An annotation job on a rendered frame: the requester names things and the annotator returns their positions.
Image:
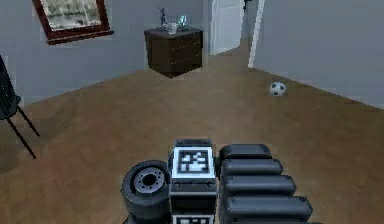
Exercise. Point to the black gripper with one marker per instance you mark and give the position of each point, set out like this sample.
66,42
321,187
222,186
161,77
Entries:
146,190

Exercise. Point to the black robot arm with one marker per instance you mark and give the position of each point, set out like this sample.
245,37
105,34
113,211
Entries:
253,186

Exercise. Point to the dark brown chest of drawers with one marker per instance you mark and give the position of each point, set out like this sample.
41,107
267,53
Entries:
175,50

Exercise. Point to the black chair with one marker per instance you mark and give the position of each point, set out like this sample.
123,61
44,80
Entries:
10,100

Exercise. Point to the clear glass bowl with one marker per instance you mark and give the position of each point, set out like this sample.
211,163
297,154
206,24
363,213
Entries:
172,28

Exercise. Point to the black and white ball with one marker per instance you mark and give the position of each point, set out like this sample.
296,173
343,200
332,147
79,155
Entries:
277,89

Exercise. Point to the teal glass ornament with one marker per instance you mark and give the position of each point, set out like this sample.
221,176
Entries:
183,21

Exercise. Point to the dark grey figurine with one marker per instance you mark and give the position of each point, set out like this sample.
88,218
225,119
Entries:
162,16

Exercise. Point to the white room door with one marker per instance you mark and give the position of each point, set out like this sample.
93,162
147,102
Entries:
226,25

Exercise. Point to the dark red framed window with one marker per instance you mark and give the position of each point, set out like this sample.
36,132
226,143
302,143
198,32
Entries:
71,16

